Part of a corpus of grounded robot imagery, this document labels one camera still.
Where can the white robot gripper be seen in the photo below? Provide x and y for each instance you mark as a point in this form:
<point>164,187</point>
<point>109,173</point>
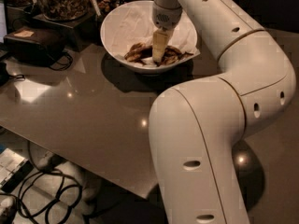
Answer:
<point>167,18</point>

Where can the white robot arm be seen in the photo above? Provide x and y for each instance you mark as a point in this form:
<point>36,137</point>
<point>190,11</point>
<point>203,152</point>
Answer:
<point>194,125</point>

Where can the overripe brown banana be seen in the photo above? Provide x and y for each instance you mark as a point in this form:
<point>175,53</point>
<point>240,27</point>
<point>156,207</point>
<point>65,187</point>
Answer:
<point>140,51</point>

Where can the white ceramic bowl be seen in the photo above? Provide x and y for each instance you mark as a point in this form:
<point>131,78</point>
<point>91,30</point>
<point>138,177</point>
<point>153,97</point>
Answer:
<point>132,23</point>

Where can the white paper napkin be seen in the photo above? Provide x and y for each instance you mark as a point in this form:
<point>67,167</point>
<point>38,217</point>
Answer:
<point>129,39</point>

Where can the dark metal stand block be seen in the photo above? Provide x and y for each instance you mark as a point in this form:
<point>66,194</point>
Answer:
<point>78,34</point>

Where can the glass jar of nuts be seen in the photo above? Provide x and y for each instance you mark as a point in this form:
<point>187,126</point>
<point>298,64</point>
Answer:
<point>63,10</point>

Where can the black box device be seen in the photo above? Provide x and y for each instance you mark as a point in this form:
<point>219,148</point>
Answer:
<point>35,46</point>

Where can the white patterned floor box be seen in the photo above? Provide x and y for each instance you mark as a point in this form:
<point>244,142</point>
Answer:
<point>13,169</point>

